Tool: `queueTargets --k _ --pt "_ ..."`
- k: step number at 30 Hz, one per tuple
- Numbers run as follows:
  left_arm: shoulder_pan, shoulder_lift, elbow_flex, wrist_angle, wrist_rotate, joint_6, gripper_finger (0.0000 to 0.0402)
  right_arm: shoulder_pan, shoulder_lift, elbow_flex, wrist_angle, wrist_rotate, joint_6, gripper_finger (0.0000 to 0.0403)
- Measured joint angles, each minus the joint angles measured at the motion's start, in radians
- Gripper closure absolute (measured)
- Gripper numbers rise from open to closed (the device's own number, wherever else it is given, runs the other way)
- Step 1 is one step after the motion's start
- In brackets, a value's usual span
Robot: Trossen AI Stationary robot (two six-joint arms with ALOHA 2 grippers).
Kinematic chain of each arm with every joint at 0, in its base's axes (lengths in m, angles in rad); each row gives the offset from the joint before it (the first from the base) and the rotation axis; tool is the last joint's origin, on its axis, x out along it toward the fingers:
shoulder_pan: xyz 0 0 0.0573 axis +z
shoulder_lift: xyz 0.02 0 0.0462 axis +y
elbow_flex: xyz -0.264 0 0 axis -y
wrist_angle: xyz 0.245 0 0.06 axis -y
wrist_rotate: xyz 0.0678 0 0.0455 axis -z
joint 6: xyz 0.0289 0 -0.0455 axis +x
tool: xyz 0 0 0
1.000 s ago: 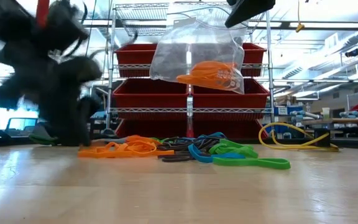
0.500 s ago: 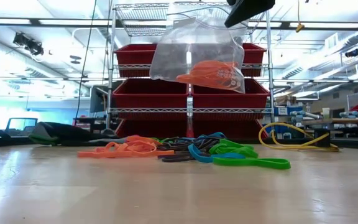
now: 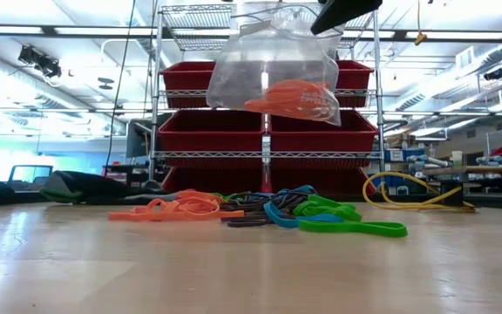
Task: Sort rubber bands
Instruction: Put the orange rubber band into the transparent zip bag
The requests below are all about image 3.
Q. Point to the wooden workbench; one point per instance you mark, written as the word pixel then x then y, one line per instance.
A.
pixel 495 170

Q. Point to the blue storage bin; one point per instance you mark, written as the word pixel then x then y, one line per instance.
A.
pixel 399 155

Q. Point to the blue rubber band tangle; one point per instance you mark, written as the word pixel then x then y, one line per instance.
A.
pixel 301 189

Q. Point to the clear plastic zipper bag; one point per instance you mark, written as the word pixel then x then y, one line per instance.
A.
pixel 255 65

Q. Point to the computer monitor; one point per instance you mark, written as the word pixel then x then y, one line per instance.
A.
pixel 29 174

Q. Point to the green rubber band tangle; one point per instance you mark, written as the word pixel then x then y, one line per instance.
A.
pixel 334 211
pixel 220 196

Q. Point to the black monitor back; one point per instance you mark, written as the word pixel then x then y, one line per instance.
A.
pixel 140 139

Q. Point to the dark grey rubber band tangle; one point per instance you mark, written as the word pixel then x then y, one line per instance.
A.
pixel 255 201

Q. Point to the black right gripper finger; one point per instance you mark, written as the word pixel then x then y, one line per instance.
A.
pixel 347 8

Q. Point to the black ceiling camera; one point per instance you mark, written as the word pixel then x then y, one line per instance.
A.
pixel 493 74

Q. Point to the yellow hanging plug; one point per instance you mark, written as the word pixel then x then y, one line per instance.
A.
pixel 420 39

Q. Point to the white cup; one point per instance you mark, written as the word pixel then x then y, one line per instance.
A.
pixel 456 159

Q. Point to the grey blue pipe fitting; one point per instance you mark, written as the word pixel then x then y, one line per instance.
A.
pixel 499 160
pixel 425 161

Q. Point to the black and green bag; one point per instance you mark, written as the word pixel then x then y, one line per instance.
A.
pixel 85 185

